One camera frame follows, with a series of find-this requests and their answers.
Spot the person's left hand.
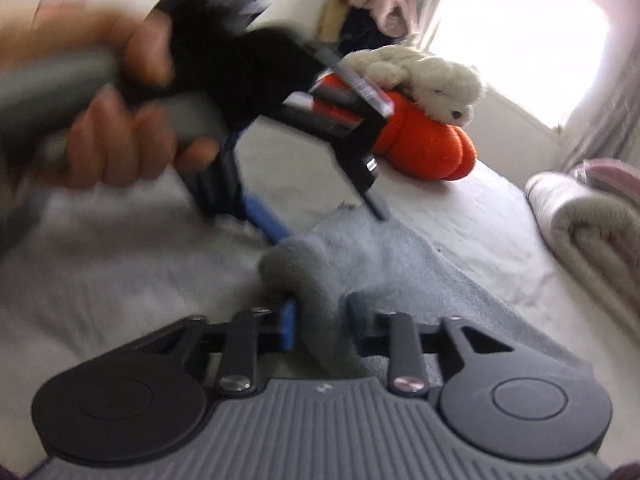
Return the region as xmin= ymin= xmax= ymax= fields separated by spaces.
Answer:
xmin=0 ymin=6 xmax=224 ymax=192

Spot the white bed sheet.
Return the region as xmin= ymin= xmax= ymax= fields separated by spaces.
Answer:
xmin=0 ymin=119 xmax=640 ymax=476

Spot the folded white pink duvet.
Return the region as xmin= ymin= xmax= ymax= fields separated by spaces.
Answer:
xmin=525 ymin=172 xmax=639 ymax=336

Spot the orange plush pumpkin cushion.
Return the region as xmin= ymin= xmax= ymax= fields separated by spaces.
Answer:
xmin=372 ymin=91 xmax=477 ymax=181

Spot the white plush dog toy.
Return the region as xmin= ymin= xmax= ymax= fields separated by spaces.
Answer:
xmin=342 ymin=44 xmax=486 ymax=127

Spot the grey knit sweater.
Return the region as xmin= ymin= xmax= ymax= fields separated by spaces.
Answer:
xmin=259 ymin=206 xmax=592 ymax=379

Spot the pink pillow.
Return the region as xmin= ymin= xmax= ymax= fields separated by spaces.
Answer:
xmin=570 ymin=158 xmax=640 ymax=209

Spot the grey patterned curtain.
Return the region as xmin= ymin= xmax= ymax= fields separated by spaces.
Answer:
xmin=556 ymin=34 xmax=640 ymax=176

